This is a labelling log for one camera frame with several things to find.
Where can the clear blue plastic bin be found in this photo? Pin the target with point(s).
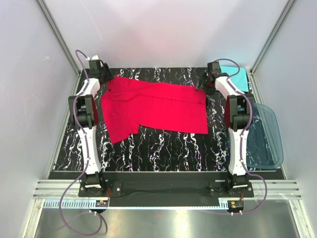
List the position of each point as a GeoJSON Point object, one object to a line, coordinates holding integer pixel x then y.
{"type": "Point", "coordinates": [264, 145]}

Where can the folded cyan t shirt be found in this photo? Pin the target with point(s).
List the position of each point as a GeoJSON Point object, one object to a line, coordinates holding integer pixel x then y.
{"type": "Point", "coordinates": [240, 80]}

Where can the right aluminium frame post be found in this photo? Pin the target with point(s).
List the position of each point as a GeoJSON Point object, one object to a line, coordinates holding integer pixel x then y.
{"type": "Point", "coordinates": [273, 34]}

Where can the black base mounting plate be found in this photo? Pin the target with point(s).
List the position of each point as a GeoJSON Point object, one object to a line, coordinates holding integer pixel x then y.
{"type": "Point", "coordinates": [162, 189]}

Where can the left aluminium frame post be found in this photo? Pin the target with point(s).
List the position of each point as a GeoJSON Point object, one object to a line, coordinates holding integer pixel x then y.
{"type": "Point", "coordinates": [57, 34]}

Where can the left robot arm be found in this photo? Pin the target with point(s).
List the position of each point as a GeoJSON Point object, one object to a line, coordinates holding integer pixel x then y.
{"type": "Point", "coordinates": [85, 118]}

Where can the red t shirt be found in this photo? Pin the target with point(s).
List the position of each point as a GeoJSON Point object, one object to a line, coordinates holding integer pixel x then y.
{"type": "Point", "coordinates": [128, 104]}

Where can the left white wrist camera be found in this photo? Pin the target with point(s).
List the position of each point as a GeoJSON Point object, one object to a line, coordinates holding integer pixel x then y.
{"type": "Point", "coordinates": [92, 58]}

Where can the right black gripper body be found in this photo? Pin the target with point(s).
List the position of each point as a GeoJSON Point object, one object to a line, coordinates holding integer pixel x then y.
{"type": "Point", "coordinates": [207, 89]}

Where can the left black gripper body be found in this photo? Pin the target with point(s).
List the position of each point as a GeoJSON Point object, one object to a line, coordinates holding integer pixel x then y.
{"type": "Point", "coordinates": [106, 74]}

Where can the aluminium frame post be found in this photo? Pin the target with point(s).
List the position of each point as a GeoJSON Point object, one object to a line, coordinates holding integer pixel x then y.
{"type": "Point", "coordinates": [57, 34]}
{"type": "Point", "coordinates": [273, 34]}

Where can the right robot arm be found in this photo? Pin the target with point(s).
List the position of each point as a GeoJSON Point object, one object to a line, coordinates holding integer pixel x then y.
{"type": "Point", "coordinates": [238, 117]}

